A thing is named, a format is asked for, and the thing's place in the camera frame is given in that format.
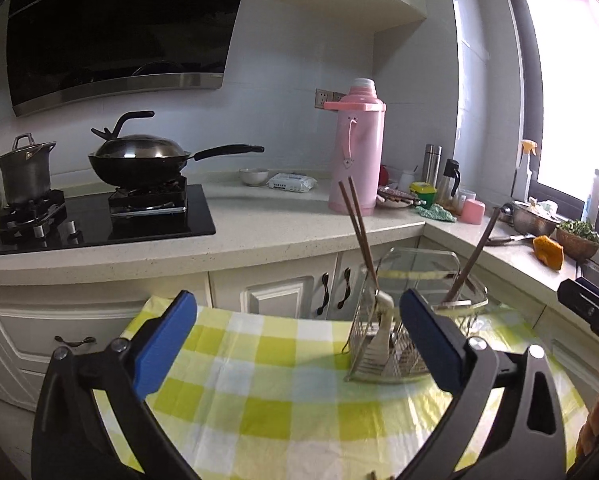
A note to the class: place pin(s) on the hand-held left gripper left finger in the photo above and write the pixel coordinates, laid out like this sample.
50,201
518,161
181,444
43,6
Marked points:
164,345

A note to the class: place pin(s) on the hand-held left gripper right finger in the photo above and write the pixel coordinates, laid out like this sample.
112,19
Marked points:
427,340

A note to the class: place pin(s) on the small white soup spoon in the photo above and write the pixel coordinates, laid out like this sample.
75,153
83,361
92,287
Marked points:
383,320

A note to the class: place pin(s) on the wooden chopstick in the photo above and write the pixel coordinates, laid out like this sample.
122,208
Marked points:
363,232
472,257
359,235

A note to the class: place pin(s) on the wicker basket of greens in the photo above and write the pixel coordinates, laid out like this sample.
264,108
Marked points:
577,242

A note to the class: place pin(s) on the orange sponge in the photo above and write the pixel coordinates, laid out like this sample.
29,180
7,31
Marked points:
548,252

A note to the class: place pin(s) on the white plastic bottle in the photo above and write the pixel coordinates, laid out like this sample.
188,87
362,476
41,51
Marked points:
592,200

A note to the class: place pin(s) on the steel basin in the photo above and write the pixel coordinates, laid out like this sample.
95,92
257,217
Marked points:
532,222

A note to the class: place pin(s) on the white base cabinets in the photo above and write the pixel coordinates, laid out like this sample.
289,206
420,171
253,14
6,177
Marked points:
269,295

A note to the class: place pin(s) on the green cloth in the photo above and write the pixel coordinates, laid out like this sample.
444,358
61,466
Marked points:
437,213

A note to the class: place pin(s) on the green checked tablecloth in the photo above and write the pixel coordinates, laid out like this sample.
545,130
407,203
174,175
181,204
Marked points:
279,410

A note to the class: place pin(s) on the pink cup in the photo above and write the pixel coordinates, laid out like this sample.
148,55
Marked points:
473,212

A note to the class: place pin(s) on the black glass gas cooktop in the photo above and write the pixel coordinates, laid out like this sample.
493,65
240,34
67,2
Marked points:
99,222

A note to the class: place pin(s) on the white spray bottle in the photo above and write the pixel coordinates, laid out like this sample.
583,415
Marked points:
525,170

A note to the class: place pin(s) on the white plate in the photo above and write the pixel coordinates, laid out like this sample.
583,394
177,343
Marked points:
397,199

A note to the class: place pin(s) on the green and yellow box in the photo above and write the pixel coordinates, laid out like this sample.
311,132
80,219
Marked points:
423,194

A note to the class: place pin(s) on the black and steel carafe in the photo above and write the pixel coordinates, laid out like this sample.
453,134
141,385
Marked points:
448,185

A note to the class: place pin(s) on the small white cup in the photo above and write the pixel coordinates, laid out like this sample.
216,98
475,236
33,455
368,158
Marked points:
406,180

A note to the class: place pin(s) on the red pot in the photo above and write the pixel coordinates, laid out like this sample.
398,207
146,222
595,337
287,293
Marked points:
385,175

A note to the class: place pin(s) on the steel vacuum bottle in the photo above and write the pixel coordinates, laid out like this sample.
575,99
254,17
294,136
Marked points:
432,165

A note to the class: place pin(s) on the black wok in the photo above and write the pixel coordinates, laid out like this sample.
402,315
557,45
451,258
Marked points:
134,170

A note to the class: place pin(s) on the white bowl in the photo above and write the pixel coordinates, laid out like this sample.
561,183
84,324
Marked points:
254,177

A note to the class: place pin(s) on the pink thermos jug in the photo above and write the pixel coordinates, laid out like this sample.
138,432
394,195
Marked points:
357,160

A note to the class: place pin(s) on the dark wok lid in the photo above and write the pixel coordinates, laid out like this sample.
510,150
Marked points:
139,147

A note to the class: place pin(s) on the white wipes pack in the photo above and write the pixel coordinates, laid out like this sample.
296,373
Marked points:
292,183

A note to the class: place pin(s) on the window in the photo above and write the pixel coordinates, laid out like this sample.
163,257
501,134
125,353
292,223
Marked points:
569,85

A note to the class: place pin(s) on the steel stockpot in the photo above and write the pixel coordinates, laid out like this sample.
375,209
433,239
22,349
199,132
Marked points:
24,175

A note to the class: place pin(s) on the black range hood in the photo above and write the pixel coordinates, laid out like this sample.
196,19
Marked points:
119,25

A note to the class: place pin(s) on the wall socket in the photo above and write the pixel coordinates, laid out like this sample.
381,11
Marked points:
329,97

